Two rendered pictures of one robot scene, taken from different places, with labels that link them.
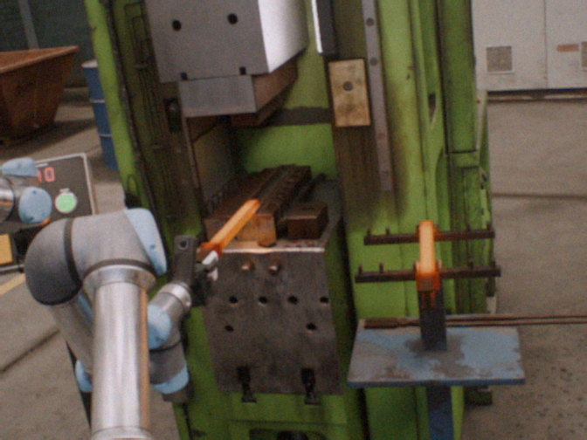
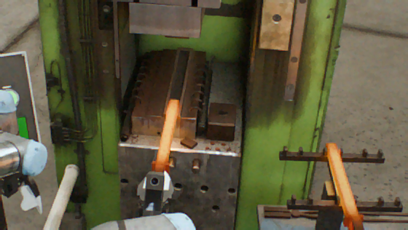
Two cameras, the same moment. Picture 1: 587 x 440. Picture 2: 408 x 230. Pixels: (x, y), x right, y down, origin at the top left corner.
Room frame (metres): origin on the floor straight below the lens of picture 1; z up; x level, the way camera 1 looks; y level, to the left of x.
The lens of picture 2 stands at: (0.40, 0.45, 2.13)
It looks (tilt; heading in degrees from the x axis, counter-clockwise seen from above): 35 degrees down; 345
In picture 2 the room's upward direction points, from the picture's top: 3 degrees clockwise
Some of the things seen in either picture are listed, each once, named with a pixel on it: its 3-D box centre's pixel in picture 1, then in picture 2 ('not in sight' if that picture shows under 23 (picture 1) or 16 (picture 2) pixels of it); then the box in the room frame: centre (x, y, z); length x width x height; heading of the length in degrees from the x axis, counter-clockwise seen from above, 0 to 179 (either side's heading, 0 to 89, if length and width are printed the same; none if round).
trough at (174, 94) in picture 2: (268, 188); (178, 80); (2.16, 0.06, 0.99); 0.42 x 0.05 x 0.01; 162
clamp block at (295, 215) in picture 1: (308, 220); (221, 121); (1.97, -0.04, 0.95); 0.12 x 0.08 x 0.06; 162
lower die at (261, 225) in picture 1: (262, 200); (171, 89); (2.17, 0.08, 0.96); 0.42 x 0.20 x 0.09; 162
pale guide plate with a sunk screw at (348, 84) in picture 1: (349, 93); (275, 23); (1.99, -0.20, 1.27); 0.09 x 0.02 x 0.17; 72
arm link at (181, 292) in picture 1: (174, 302); not in sight; (1.49, 0.27, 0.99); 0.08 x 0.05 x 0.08; 72
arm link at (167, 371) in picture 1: (159, 364); not in sight; (1.41, 0.32, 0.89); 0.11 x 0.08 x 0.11; 90
